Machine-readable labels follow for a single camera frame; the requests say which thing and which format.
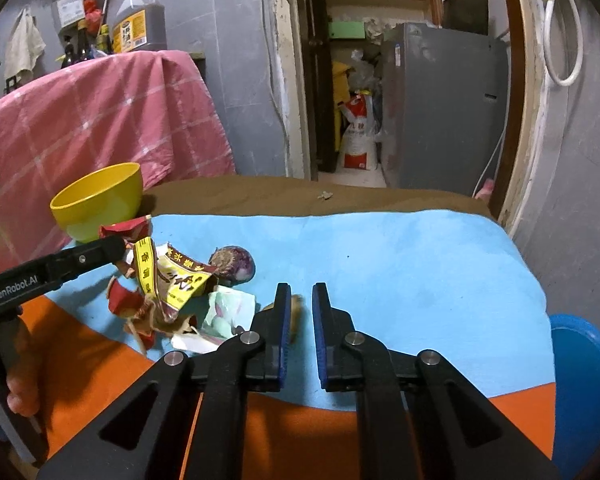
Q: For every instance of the dark wooden door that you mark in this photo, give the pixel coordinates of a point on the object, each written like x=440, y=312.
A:
x=317, y=85

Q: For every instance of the brown peel piece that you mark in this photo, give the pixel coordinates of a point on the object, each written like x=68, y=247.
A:
x=296, y=317

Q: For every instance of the small brown scrap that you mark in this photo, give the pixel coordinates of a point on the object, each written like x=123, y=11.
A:
x=325, y=195

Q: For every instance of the dark sauce bottle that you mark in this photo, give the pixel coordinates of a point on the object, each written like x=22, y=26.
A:
x=69, y=55
x=85, y=45

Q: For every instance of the pink checked cloth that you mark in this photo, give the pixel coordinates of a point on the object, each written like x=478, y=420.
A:
x=105, y=120

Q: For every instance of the brown peel strip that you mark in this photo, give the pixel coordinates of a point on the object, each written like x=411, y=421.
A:
x=142, y=335

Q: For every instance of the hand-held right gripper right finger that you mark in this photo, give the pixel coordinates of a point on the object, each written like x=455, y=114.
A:
x=321, y=360

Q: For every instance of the yellow printed snack wrapper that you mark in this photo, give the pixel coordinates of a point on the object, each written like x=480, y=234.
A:
x=180, y=280

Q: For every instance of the red torn wrapper piece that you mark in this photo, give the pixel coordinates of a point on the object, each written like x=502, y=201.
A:
x=125, y=300

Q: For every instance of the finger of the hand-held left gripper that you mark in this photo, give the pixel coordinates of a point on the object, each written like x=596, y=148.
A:
x=90, y=257

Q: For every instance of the wooden door frame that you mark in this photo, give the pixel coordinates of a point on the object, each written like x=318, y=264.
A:
x=522, y=110

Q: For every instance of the yellow bowl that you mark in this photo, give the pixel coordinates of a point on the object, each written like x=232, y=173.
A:
x=105, y=205

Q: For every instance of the black monitor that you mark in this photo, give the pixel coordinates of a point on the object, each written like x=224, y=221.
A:
x=465, y=10

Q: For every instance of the striped blanket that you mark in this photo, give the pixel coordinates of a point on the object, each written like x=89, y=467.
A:
x=405, y=270

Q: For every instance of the large cooking oil bottle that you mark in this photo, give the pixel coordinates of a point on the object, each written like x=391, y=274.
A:
x=140, y=25

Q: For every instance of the black clip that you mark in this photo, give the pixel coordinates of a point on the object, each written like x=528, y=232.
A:
x=11, y=84

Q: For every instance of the red and white sack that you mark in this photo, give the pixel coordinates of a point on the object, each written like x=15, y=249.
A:
x=360, y=135

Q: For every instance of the pile of plastic bags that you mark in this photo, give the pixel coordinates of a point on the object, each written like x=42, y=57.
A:
x=367, y=72

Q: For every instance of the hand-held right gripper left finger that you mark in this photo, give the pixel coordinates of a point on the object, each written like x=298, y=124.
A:
x=282, y=360

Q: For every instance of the knife holder white label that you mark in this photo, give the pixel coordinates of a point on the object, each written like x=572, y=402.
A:
x=69, y=12

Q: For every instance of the red plastic bag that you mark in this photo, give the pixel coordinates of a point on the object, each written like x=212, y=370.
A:
x=92, y=15

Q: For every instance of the pink item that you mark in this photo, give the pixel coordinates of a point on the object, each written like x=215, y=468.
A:
x=485, y=190

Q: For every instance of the blue plastic bucket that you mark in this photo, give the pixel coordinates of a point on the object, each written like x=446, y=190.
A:
x=575, y=385

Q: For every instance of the cream hanging towel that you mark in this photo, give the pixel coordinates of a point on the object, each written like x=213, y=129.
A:
x=25, y=45

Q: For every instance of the person's left hand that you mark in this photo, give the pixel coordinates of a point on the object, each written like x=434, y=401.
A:
x=24, y=391

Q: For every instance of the green box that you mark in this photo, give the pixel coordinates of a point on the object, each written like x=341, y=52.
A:
x=347, y=30

